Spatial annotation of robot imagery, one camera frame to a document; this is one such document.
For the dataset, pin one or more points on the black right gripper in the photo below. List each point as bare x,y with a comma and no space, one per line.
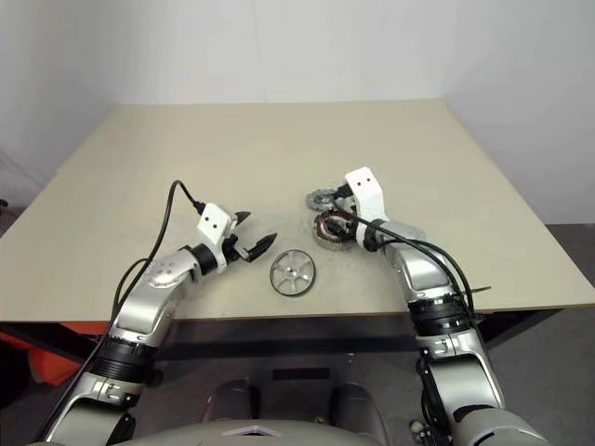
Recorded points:
349,209

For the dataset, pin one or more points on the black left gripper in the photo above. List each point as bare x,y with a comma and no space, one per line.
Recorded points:
237,246

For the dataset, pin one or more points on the silver motor stator copper windings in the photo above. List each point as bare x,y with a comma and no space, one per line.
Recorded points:
325,241

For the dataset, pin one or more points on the grey toothed gear ring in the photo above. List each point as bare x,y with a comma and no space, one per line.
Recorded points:
321,200

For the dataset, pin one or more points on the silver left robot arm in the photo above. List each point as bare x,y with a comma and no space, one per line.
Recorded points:
139,311

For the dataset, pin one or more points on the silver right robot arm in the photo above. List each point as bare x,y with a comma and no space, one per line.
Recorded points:
423,274

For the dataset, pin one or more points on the dark grey rounded shape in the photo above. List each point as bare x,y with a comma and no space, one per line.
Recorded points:
232,409

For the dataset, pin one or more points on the silver robot torso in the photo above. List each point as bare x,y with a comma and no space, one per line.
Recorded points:
260,434

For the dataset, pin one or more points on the orange object under table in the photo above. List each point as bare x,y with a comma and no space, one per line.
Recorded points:
51,362

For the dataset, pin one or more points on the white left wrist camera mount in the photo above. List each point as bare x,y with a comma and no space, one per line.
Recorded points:
214,223

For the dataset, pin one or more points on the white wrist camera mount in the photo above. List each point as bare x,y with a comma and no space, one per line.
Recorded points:
214,223
367,190

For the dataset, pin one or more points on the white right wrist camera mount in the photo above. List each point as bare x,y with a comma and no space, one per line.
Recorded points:
367,190

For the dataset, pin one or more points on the black metal table frame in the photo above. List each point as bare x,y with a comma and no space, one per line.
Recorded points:
288,337

